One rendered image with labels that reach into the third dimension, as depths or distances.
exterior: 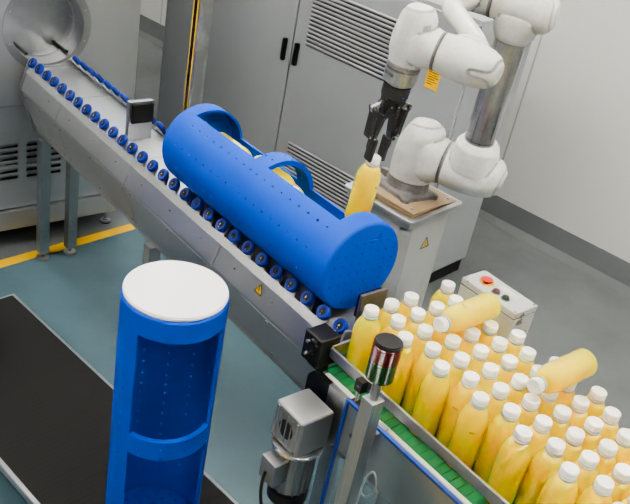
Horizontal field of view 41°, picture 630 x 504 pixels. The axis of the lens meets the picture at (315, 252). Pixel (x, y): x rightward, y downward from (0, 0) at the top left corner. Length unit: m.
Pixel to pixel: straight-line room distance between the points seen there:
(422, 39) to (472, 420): 0.93
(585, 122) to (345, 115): 1.46
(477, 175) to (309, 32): 1.84
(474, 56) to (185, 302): 0.95
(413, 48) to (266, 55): 2.63
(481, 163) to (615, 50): 2.20
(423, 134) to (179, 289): 1.11
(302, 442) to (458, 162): 1.17
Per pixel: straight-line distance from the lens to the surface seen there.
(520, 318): 2.38
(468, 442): 2.02
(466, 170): 2.89
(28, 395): 3.25
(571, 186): 5.19
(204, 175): 2.67
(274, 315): 2.51
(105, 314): 3.90
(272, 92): 4.74
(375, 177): 2.36
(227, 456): 3.26
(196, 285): 2.26
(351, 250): 2.29
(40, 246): 4.22
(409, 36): 2.16
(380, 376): 1.81
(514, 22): 2.65
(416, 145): 2.93
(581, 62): 5.05
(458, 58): 2.14
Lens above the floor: 2.27
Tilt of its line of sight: 30 degrees down
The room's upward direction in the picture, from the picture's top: 12 degrees clockwise
